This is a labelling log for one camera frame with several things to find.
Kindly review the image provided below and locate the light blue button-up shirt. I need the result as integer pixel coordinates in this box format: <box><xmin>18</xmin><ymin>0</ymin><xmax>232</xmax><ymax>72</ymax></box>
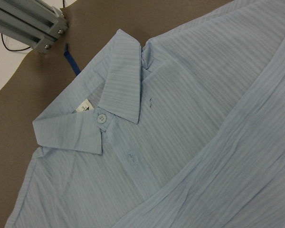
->
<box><xmin>6</xmin><ymin>0</ymin><xmax>285</xmax><ymax>228</ymax></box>

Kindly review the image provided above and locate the aluminium frame post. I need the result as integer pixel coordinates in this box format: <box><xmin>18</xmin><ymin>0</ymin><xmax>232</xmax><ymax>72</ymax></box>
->
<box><xmin>0</xmin><ymin>0</ymin><xmax>68</xmax><ymax>53</ymax></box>

